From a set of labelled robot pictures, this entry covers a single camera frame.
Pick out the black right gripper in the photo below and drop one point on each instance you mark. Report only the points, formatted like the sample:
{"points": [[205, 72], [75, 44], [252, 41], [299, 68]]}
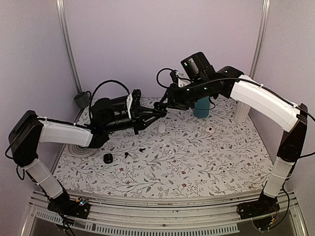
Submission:
{"points": [[173, 102]]}

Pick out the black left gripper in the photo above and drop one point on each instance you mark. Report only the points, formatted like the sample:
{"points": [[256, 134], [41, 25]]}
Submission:
{"points": [[139, 120]]}

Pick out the white earbud charging case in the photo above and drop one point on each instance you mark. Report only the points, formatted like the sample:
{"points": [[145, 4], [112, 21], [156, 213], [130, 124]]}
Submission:
{"points": [[211, 130]]}

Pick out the black earbud case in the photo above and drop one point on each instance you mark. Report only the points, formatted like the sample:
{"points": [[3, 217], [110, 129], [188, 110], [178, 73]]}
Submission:
{"points": [[160, 108], [108, 158]]}

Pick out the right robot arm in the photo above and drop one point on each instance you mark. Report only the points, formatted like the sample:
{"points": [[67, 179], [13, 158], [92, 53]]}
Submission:
{"points": [[233, 83]]}

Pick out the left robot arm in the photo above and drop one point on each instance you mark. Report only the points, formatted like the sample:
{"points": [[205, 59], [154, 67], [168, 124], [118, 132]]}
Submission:
{"points": [[32, 130]]}

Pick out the white oval earbud case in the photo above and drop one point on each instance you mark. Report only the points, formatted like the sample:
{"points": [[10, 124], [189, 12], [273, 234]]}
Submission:
{"points": [[161, 128]]}

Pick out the teal plastic cup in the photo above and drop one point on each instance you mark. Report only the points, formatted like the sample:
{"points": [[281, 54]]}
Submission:
{"points": [[201, 108]]}

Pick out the dark green ceramic mug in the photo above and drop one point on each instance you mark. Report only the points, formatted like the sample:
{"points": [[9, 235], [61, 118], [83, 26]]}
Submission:
{"points": [[82, 99]]}

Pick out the floral patterned table mat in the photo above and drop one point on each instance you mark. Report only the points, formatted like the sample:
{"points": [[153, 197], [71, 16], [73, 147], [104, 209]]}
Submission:
{"points": [[185, 161]]}

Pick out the white ribbed plate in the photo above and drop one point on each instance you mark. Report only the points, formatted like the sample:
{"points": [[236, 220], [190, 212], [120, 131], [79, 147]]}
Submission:
{"points": [[79, 152]]}

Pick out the white ribbed vase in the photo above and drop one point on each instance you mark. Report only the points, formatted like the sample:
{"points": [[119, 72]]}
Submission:
{"points": [[242, 112]]}

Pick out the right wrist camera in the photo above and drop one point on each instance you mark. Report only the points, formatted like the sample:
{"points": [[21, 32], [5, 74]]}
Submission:
{"points": [[178, 78]]}

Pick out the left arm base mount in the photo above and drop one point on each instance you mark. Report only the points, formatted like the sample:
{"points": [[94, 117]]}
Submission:
{"points": [[68, 207]]}

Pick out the aluminium front rail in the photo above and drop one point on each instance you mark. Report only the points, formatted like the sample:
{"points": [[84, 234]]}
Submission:
{"points": [[199, 216]]}

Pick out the aluminium frame post left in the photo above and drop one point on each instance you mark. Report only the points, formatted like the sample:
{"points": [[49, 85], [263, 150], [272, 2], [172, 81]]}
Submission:
{"points": [[67, 43]]}

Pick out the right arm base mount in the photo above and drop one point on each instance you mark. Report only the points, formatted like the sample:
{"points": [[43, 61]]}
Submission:
{"points": [[257, 208]]}

